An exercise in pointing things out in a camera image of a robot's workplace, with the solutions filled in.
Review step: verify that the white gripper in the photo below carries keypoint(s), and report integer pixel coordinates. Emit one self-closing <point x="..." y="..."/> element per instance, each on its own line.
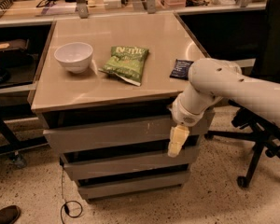
<point x="184" y="116"/>

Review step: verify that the grey top drawer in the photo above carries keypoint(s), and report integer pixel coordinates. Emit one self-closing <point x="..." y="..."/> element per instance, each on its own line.
<point x="109" y="134"/>

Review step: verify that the grey drawer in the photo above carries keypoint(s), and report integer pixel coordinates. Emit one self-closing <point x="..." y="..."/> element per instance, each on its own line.
<point x="109" y="134"/>
<point x="127" y="159"/>
<point x="114" y="185"/>

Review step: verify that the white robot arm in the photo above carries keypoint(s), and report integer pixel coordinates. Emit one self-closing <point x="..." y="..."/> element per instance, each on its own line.
<point x="211" y="80"/>

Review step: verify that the beige top drawer cabinet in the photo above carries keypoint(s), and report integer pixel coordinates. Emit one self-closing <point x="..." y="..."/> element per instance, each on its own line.
<point x="102" y="98"/>

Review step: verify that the grey bottom drawer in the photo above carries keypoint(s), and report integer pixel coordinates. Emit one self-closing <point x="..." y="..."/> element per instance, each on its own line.
<point x="114" y="185"/>

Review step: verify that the grey middle drawer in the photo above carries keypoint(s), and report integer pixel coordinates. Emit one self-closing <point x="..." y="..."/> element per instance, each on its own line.
<point x="127" y="159"/>

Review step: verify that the dark blue snack packet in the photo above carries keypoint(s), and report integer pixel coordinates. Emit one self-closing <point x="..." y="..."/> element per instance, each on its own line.
<point x="181" y="69"/>

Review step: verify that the green chip bag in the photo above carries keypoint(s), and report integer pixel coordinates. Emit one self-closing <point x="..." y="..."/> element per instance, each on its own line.
<point x="127" y="63"/>

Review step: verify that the black office chair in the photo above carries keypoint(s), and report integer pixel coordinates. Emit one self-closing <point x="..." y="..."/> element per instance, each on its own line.
<point x="267" y="67"/>

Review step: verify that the long background workbench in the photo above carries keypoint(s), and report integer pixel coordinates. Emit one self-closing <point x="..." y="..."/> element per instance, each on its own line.
<point x="103" y="24"/>

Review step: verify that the white bowl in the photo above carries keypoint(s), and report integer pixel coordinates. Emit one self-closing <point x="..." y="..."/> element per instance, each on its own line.
<point x="74" y="57"/>

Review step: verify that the brown shoe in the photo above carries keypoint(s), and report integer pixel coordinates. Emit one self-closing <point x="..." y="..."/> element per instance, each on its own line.
<point x="10" y="214"/>

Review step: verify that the black table leg frame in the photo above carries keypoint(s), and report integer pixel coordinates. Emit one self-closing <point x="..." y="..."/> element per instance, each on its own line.
<point x="14" y="146"/>

